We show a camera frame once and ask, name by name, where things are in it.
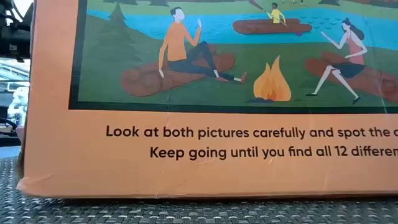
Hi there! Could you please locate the orange spot-the-differences cereal box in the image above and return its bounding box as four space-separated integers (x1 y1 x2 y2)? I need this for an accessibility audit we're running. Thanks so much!
16 0 398 200

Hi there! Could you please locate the white robot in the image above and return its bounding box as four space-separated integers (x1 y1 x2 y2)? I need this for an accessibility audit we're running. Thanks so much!
7 86 30 125

